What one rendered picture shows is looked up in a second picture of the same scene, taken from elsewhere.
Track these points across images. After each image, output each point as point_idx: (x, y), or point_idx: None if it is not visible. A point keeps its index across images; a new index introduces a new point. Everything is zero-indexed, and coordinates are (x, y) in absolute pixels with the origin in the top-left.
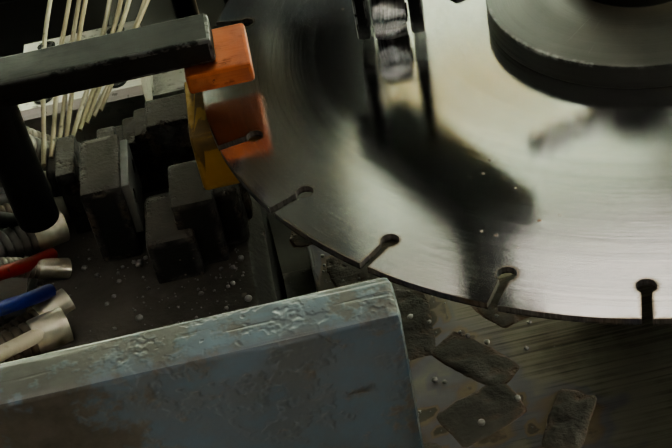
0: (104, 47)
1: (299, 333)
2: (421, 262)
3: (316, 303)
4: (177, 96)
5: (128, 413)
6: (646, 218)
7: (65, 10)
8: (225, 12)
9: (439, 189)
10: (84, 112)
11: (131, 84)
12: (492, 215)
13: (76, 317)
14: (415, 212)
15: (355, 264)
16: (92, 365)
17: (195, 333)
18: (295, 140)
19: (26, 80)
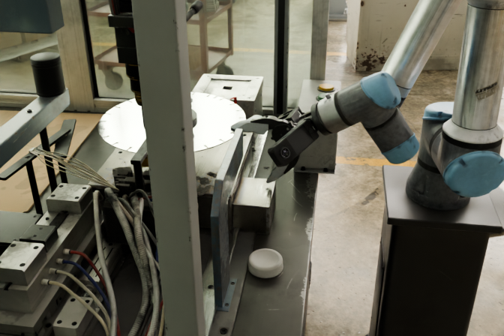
0: (144, 147)
1: (240, 133)
2: (211, 144)
3: (236, 132)
4: (121, 170)
5: (237, 149)
6: (220, 130)
7: (73, 175)
8: (124, 148)
9: (198, 140)
10: (108, 182)
11: (88, 186)
12: (208, 138)
13: None
14: (201, 142)
15: (206, 148)
16: (233, 145)
17: (234, 139)
18: None
19: (144, 154)
